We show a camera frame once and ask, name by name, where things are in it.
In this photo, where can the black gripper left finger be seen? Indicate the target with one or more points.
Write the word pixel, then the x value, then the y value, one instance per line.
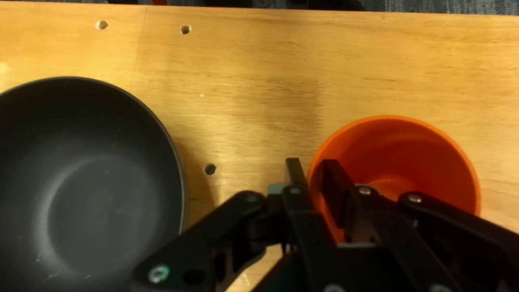
pixel 302 227

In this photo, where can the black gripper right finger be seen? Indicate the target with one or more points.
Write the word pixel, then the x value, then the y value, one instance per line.
pixel 411 243

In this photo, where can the orange plastic cup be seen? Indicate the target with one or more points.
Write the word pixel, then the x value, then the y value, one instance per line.
pixel 400 155

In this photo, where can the black bowl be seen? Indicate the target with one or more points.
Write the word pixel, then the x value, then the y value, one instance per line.
pixel 82 188

